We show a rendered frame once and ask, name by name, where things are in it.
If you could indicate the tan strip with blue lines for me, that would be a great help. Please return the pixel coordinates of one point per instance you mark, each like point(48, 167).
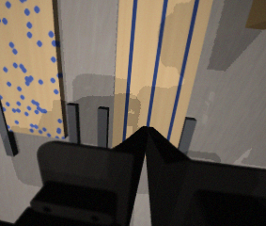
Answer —
point(159, 43)

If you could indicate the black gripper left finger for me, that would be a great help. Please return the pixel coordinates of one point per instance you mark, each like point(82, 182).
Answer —
point(117, 169)

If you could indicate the tan strip with blue dots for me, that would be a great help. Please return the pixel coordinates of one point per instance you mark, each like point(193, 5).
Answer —
point(31, 78)

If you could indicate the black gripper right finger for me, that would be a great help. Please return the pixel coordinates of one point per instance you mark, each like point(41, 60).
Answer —
point(173, 178)

